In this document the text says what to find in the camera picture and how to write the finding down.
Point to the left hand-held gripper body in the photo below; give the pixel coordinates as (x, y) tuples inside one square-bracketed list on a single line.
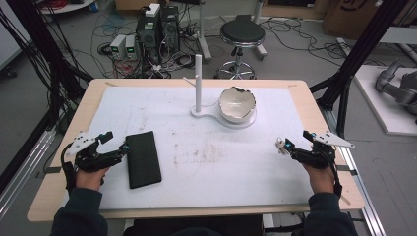
[(90, 159)]

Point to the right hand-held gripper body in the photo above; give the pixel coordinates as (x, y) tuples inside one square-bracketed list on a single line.
[(319, 155)]

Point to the bunch of keys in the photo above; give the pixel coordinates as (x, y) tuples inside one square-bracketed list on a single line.
[(280, 146)]

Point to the person's left hand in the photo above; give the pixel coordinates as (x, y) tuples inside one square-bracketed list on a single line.
[(90, 179)]

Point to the person's right hand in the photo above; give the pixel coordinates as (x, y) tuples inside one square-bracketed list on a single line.
[(319, 180)]

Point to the wooden table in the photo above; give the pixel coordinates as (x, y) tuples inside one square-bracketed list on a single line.
[(307, 108)]

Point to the white floor board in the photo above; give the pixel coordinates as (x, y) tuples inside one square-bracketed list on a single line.
[(377, 108)]

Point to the white table mat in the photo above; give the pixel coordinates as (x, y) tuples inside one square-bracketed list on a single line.
[(213, 170)]

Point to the grey power supply unit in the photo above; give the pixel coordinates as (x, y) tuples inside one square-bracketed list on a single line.
[(131, 47), (118, 46)]

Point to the person's legs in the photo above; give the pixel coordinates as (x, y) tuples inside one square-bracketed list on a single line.
[(193, 226)]

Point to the black computer tower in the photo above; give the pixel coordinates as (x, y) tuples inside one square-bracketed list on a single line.
[(169, 28), (148, 36)]

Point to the black round stool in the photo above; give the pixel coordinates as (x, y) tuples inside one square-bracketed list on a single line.
[(242, 32)]

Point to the cardboard box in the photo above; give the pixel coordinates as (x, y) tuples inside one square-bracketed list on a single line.
[(347, 18)]

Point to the white box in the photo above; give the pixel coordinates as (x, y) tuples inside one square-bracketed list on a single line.
[(152, 10)]

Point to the white round table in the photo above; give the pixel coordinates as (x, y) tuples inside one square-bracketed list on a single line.
[(65, 7)]

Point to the aluminium rail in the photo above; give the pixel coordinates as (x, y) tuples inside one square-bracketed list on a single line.
[(357, 183), (23, 170)]

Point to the white stand with post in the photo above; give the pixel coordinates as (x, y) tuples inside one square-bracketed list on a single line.
[(198, 82)]

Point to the black metal frame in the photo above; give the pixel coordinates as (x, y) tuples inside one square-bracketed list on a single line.
[(360, 46), (36, 42)]

